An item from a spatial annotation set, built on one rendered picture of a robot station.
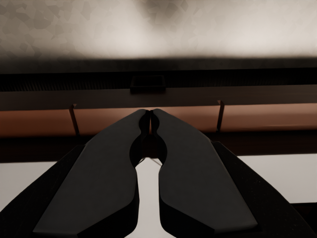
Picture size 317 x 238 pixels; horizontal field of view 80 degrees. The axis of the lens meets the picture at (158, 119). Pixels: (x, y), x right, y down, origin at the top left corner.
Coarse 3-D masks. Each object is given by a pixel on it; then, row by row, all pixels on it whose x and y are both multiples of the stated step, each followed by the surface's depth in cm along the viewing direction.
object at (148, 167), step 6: (144, 162) 22; (150, 162) 22; (156, 162) 22; (138, 168) 22; (144, 168) 22; (150, 168) 22; (156, 168) 22; (138, 174) 23; (144, 174) 23; (150, 174) 23; (156, 174) 23
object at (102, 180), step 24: (120, 120) 10; (144, 120) 11; (96, 144) 8; (120, 144) 8; (72, 168) 7; (96, 168) 7; (120, 168) 7; (72, 192) 6; (96, 192) 6; (120, 192) 6; (48, 216) 6; (72, 216) 6; (96, 216) 6; (120, 216) 6
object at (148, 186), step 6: (138, 180) 23; (144, 180) 23; (150, 180) 23; (156, 180) 23; (138, 186) 24; (144, 186) 24; (150, 186) 24; (156, 186) 24; (144, 192) 24; (150, 192) 24; (156, 192) 24; (144, 198) 25; (150, 198) 25; (156, 198) 25; (144, 204) 26; (150, 204) 26; (156, 204) 26
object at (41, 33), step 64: (0, 0) 29; (64, 0) 29; (128, 0) 29; (192, 0) 30; (256, 0) 30; (0, 64) 34; (64, 64) 34; (128, 64) 34; (192, 64) 35; (256, 64) 35
